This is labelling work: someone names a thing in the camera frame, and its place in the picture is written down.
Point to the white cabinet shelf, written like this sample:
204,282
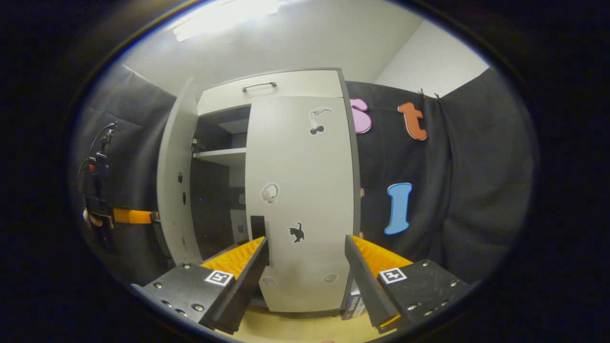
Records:
224,156

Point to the small boxes beside cabinet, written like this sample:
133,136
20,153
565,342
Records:
353,302

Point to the black backdrop cloth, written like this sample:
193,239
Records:
476,181

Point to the white cabinet door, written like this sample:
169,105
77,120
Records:
305,166
176,166

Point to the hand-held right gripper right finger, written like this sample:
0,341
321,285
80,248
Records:
364,281

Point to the white and grey shoe cabinet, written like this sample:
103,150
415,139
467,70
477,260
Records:
219,133

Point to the white cabinet drawer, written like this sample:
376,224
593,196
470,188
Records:
305,85

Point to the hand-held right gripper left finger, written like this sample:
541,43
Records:
248,281

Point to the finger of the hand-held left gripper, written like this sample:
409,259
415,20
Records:
133,216

